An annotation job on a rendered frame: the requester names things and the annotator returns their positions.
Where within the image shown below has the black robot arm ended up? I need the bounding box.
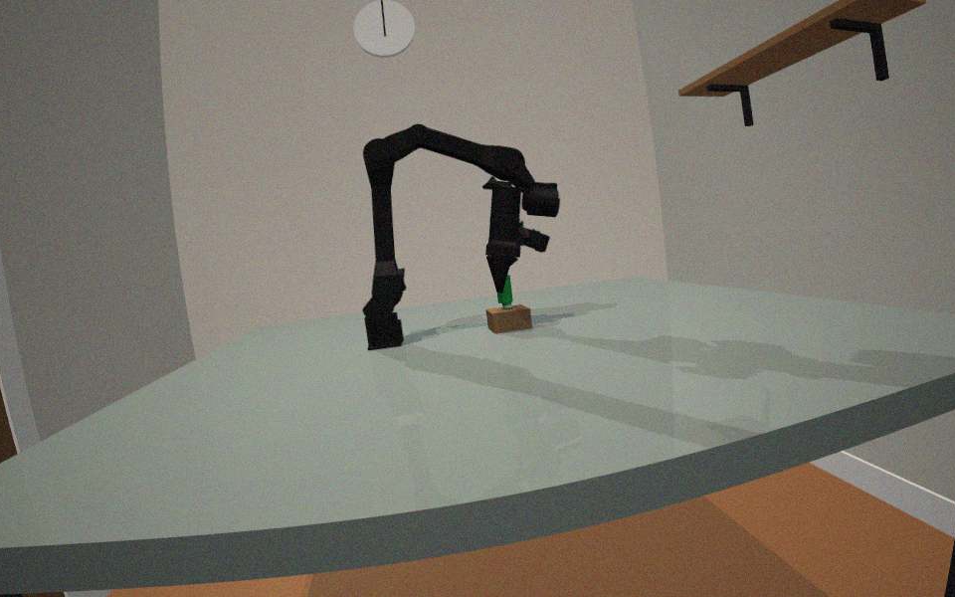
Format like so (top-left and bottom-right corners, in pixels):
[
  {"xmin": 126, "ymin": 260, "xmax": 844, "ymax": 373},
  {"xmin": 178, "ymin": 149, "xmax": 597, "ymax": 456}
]
[{"xmin": 363, "ymin": 123, "xmax": 560, "ymax": 350}]

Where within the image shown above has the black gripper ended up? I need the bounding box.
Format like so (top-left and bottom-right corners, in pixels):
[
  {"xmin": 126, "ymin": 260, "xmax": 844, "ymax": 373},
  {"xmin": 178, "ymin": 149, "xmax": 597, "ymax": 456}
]
[{"xmin": 485, "ymin": 212, "xmax": 521, "ymax": 293}]

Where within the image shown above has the tan wooden block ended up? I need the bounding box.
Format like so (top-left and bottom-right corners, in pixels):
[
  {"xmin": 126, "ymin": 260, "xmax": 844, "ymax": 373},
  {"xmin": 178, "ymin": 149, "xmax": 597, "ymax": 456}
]
[{"xmin": 486, "ymin": 304, "xmax": 532, "ymax": 334}]

